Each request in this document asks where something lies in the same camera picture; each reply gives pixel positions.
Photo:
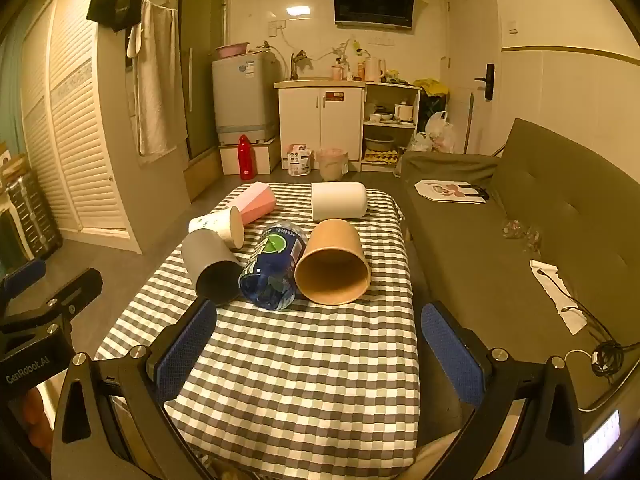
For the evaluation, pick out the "grey cup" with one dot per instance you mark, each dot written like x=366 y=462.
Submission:
x=205 y=255

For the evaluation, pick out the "white pot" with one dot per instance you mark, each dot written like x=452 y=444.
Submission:
x=403 y=112

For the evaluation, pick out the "wall socket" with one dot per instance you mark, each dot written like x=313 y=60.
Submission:
x=277 y=25

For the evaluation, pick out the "white hanging towel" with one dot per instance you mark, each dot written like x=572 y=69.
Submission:
x=156 y=80

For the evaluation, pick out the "white paper cup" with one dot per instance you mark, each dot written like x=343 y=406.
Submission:
x=215 y=222

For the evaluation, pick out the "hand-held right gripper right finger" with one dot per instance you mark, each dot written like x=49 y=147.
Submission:
x=450 y=352

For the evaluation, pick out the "pink faceted cup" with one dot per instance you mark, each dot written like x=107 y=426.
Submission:
x=257 y=202

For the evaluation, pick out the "brass faucet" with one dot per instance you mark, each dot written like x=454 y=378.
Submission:
x=298 y=60

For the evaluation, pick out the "egg carton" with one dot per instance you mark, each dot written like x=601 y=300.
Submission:
x=380 y=156

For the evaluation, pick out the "metal basin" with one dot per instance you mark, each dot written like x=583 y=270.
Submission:
x=379 y=143

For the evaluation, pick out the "checkered tablecloth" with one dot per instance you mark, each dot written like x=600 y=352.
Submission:
x=300 y=375

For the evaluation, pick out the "trash bin with liner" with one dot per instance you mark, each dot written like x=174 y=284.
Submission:
x=332 y=165

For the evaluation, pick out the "dark ribbed suitcase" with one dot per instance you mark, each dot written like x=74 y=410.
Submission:
x=32 y=215

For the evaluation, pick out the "pink kettle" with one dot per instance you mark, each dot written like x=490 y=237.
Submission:
x=372 y=70

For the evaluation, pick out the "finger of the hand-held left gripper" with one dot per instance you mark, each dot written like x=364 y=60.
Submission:
x=75 y=290
x=25 y=274

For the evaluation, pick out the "white sink cabinet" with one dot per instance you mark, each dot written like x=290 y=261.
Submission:
x=320 y=120

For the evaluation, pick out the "yellow cloth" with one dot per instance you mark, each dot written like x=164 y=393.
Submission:
x=430 y=86

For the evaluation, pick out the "wall light switch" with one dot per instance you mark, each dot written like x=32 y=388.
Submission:
x=514 y=27

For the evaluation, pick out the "red bottle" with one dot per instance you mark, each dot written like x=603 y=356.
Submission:
x=246 y=160

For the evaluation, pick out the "open white shelf unit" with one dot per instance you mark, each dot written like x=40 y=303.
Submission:
x=390 y=127

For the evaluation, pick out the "crumpled clear plastic wrap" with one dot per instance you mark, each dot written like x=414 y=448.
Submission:
x=522 y=234

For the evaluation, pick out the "glass shower door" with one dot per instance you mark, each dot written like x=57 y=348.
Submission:
x=205 y=60

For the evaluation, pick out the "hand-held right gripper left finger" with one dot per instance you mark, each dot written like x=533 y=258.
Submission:
x=184 y=347

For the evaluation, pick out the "white louvered wardrobe door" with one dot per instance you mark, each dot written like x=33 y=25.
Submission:
x=75 y=110

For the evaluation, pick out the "white cloth pouch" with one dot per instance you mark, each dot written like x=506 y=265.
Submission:
x=557 y=295

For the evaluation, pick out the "pink basin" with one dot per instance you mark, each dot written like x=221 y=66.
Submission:
x=231 y=51

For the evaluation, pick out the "brown paper cup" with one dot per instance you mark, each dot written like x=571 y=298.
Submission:
x=330 y=245

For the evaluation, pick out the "grey box with lit panel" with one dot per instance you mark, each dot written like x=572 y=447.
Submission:
x=602 y=440

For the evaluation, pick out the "black hanging cloth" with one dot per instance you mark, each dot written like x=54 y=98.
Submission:
x=114 y=10

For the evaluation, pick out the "washing machine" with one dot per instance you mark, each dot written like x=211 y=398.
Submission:
x=245 y=95

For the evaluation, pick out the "white plastic bag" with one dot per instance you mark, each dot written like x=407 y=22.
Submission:
x=440 y=132

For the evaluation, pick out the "blue clear plastic cup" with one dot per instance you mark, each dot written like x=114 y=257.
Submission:
x=272 y=265

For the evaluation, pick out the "broom stick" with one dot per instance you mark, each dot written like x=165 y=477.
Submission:
x=468 y=122

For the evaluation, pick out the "tissue roll pack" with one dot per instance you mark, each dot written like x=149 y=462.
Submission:
x=300 y=160

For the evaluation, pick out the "olive green sofa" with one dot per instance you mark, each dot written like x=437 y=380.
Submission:
x=475 y=260

